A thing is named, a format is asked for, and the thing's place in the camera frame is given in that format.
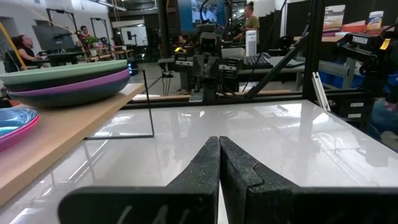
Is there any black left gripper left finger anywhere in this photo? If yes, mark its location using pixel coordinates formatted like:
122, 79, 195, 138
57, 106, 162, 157
58, 136, 221, 224

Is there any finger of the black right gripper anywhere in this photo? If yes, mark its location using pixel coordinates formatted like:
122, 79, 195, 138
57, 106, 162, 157
205, 55, 220, 100
192, 55, 206, 91

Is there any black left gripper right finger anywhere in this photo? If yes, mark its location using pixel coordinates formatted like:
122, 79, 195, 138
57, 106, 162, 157
219, 136, 398, 224

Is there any purple plate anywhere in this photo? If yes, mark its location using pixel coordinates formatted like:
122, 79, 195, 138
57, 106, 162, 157
7, 76, 131, 109
6, 68, 131, 97

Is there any sage green plate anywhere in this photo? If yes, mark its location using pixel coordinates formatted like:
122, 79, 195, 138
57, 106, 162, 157
0, 59, 129, 85

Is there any transparent pink plate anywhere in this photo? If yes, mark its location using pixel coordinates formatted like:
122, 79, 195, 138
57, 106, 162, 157
0, 115, 40, 147
0, 130, 35, 153

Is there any transparent blue plate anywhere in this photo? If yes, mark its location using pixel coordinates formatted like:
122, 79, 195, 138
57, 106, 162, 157
0, 123, 39, 138
0, 106, 39, 133

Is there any black keyboard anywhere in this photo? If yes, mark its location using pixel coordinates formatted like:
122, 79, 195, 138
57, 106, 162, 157
241, 54, 275, 70

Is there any white ribbed tower appliance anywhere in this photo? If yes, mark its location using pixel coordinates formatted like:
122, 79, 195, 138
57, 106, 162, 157
245, 30, 258, 57

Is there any large dark monitor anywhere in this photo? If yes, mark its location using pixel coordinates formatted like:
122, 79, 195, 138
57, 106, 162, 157
32, 24, 75, 52

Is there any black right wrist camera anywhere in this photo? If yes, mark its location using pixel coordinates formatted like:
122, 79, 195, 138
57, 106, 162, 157
195, 23, 222, 55

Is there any blue wall display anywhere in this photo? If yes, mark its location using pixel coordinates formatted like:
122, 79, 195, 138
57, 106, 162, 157
177, 0, 233, 34

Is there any wooden shelf with black frame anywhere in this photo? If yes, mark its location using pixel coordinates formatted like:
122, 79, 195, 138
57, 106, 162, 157
0, 68, 155, 208

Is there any yellow cable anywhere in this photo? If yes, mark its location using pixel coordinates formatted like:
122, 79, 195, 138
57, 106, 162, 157
0, 21, 29, 71

